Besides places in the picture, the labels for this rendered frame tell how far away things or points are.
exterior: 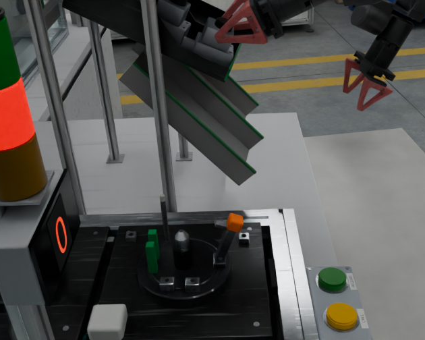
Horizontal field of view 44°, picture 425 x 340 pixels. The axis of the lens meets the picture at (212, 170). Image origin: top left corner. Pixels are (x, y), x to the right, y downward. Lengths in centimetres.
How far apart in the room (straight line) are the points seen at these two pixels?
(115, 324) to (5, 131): 35
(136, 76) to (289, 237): 36
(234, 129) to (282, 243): 28
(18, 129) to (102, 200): 73
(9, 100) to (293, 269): 52
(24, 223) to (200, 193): 71
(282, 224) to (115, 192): 43
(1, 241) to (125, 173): 80
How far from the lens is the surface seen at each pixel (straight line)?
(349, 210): 112
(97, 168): 129
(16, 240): 47
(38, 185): 48
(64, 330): 76
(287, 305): 77
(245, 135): 103
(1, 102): 44
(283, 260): 83
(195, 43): 87
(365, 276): 97
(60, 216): 53
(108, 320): 73
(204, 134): 90
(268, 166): 124
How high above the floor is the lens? 152
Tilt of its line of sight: 32 degrees down
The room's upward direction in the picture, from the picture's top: 3 degrees counter-clockwise
